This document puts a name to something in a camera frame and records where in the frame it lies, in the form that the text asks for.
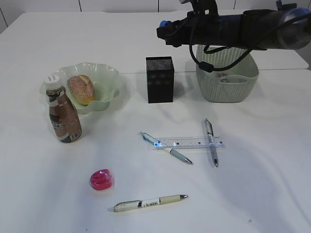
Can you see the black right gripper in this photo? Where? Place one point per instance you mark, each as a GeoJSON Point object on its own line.
{"type": "Point", "coordinates": [195, 29]}

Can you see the large paper ball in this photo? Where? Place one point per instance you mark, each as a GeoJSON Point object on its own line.
{"type": "Point", "coordinates": [222, 77]}

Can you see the clear plastic ruler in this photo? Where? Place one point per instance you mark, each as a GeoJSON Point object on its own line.
{"type": "Point", "coordinates": [192, 142]}

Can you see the sesame bread roll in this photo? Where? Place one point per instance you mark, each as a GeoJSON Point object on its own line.
{"type": "Point", "coordinates": [82, 89]}

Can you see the brown drink bottle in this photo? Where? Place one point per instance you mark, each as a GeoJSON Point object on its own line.
{"type": "Point", "coordinates": [63, 115]}

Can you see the pink pencil sharpener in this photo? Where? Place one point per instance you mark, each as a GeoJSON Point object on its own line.
{"type": "Point", "coordinates": [102, 179]}

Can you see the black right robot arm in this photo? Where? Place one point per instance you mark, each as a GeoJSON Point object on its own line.
{"type": "Point", "coordinates": [248, 30]}

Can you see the black pen holder box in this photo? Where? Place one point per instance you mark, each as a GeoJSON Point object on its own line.
{"type": "Point", "coordinates": [160, 79]}

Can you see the green woven plastic basket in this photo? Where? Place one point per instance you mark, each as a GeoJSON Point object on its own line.
{"type": "Point", "coordinates": [240, 80]}

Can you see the grey white pen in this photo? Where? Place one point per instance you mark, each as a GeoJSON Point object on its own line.
{"type": "Point", "coordinates": [210, 139]}

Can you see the green ruffled glass plate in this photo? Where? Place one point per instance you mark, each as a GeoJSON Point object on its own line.
{"type": "Point", "coordinates": [105, 79]}

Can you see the teal white pen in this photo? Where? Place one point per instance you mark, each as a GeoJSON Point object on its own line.
{"type": "Point", "coordinates": [157, 144]}

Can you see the cream white pen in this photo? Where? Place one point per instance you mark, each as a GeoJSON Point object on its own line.
{"type": "Point", "coordinates": [136, 204]}

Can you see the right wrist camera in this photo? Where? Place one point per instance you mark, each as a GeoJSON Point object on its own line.
{"type": "Point", "coordinates": [201, 6]}

